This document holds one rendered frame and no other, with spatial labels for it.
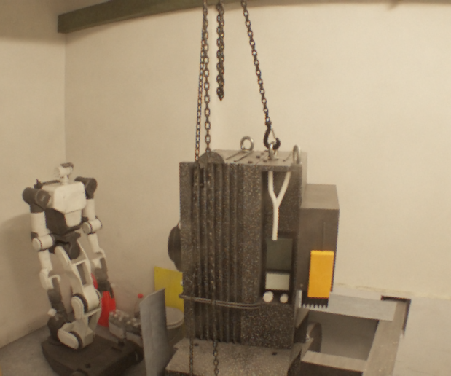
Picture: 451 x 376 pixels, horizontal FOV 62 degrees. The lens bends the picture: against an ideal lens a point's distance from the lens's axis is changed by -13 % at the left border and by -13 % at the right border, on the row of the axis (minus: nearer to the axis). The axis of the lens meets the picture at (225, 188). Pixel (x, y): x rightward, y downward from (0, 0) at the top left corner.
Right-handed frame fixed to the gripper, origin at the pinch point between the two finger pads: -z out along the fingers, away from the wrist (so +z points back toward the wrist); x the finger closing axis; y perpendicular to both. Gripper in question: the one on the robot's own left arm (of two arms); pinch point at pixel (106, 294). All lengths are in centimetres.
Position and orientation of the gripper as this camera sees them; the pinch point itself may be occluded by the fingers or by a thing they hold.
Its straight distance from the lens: 296.5
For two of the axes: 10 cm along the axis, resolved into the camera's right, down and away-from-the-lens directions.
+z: -1.8, -9.8, -0.9
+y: 4.7, -1.6, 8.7
